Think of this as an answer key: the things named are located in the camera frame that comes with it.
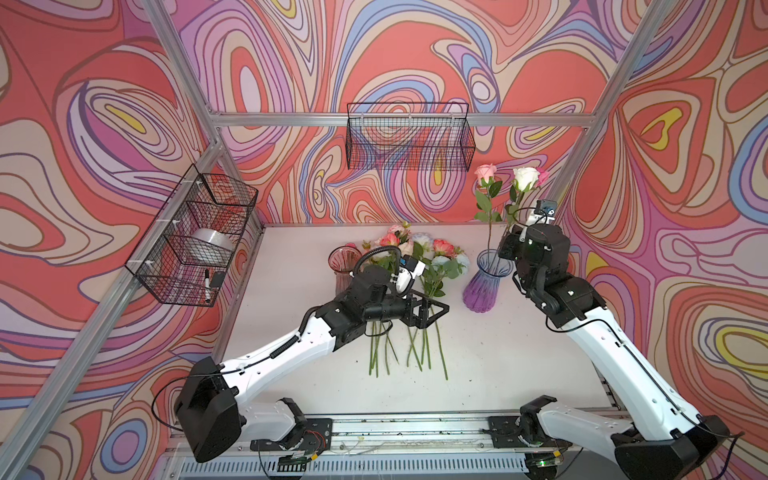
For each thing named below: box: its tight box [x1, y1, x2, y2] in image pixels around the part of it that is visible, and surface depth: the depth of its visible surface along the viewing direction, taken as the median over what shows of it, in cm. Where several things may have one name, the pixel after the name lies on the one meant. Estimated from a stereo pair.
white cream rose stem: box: [502, 167, 539, 270], surface depth 69 cm
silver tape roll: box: [191, 228, 235, 251], surface depth 74 cm
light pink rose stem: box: [474, 163, 503, 270], surface depth 79 cm
